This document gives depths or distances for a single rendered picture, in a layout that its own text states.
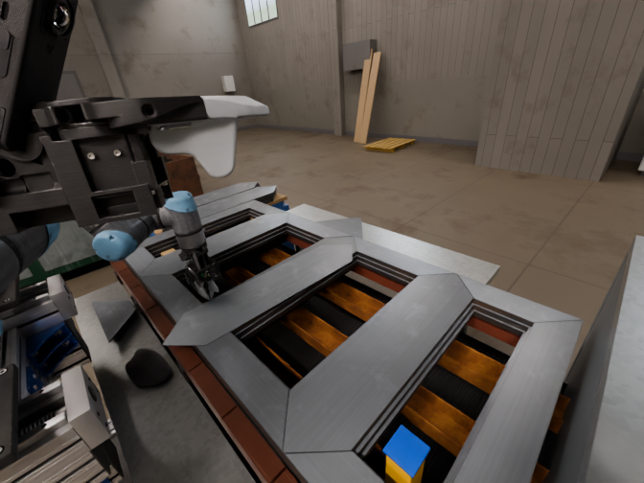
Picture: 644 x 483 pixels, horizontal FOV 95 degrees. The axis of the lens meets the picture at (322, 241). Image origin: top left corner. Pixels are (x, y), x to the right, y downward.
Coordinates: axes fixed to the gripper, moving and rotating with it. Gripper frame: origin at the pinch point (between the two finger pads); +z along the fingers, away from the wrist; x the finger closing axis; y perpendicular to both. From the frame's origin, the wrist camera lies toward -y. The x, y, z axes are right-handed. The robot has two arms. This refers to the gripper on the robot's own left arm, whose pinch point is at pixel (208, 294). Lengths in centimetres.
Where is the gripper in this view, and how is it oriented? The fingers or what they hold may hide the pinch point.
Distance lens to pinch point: 105.8
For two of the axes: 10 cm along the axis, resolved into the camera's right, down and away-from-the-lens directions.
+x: 7.1, -3.9, 5.9
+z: 0.7, 8.7, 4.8
